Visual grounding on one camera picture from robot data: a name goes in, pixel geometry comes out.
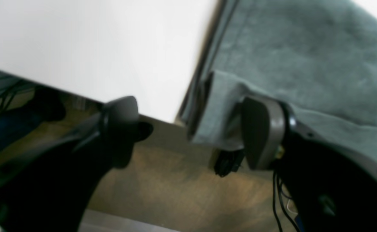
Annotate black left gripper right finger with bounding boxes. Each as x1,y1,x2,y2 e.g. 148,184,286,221
240,96,377,232

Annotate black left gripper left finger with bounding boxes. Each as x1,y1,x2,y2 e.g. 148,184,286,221
0,96,140,232

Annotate dark grey t-shirt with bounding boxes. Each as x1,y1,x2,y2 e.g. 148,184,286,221
179,0,377,162

